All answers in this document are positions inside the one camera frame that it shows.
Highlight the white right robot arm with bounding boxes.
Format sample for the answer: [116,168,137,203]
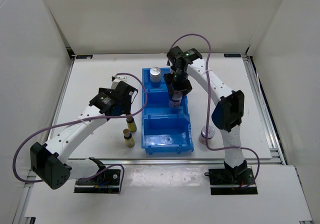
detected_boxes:
[163,46,248,184]

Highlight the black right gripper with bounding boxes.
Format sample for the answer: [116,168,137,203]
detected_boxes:
[163,70,193,100]

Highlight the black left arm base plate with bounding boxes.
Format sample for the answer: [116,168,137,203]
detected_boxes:
[73,164,124,194]

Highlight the blue three-compartment bin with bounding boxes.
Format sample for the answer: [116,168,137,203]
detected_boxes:
[141,68,194,155]

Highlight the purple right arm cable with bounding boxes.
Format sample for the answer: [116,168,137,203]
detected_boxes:
[170,33,261,189]

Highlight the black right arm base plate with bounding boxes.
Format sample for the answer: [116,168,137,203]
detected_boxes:
[204,168,258,196]

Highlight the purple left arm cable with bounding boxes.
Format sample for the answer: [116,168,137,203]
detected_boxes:
[12,72,148,194]

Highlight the aluminium table edge rail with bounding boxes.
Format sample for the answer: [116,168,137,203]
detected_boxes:
[41,157,286,165]

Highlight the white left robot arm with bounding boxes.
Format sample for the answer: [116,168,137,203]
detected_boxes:
[30,80,138,190]

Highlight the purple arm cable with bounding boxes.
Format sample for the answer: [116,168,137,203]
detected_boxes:
[12,72,148,194]
[170,33,261,189]

